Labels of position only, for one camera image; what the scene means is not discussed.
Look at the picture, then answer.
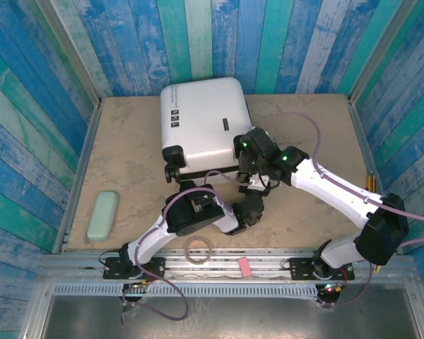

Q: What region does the white hard-shell suitcase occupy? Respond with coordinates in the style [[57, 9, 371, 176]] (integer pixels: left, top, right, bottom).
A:
[[159, 76, 255, 184]]

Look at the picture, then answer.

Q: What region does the pink eraser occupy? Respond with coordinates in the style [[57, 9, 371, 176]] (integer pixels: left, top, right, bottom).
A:
[[237, 257, 254, 280]]

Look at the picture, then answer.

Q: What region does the steel sheet tray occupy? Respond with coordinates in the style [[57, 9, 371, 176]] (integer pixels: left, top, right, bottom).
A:
[[42, 295, 423, 336]]

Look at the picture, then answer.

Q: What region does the small circuit board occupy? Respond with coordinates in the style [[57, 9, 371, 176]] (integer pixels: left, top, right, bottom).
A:
[[125, 280, 153, 294], [319, 281, 346, 295]]

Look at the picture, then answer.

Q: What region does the pale green glasses case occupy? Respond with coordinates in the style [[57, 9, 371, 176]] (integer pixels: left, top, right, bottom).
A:
[[86, 190, 120, 243]]

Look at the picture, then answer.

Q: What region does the aluminium mounting rail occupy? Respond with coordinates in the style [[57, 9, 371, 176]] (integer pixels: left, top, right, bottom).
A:
[[38, 246, 416, 283]]

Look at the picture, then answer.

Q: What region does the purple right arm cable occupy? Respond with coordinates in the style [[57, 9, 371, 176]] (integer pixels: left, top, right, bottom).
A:
[[259, 112, 424, 309]]

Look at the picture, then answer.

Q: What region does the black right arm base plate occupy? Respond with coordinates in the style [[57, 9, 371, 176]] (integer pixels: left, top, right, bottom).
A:
[[288, 256, 355, 282]]

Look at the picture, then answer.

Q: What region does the tape roll ring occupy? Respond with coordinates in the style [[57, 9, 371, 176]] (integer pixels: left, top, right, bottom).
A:
[[183, 235, 213, 266]]

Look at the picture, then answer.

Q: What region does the white slotted cable duct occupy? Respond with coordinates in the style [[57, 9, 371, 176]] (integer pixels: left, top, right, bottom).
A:
[[52, 284, 321, 301]]

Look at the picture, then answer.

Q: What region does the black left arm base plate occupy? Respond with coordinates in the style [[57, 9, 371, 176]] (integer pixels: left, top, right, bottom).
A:
[[102, 256, 167, 280]]

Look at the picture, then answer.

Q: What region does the aluminium corner post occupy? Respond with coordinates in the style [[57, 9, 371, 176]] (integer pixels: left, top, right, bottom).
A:
[[35, 0, 103, 107], [348, 0, 420, 105]]

